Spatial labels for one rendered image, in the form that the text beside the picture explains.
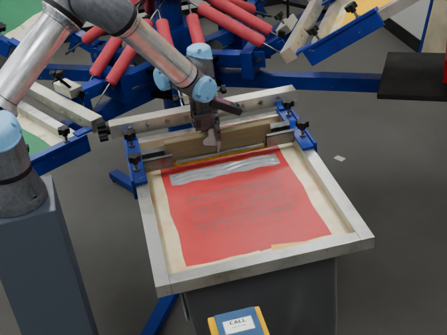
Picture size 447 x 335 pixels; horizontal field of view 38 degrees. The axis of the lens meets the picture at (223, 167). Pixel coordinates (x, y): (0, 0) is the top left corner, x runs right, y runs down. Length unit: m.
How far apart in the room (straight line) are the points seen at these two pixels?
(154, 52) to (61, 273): 0.62
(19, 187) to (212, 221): 0.57
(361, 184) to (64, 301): 2.25
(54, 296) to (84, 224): 1.90
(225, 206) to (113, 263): 1.49
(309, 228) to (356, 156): 2.14
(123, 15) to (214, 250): 0.67
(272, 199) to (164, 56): 0.55
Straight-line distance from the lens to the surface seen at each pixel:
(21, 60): 1.74
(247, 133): 2.16
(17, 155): 1.63
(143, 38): 1.71
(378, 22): 2.34
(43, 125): 2.62
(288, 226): 1.87
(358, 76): 2.76
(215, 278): 1.70
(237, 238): 1.84
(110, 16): 1.65
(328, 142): 4.12
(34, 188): 1.68
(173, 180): 2.12
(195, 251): 1.82
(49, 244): 1.72
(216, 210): 1.96
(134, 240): 3.49
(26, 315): 1.86
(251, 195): 2.00
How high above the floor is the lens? 2.10
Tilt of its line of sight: 32 degrees down
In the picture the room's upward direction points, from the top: 7 degrees counter-clockwise
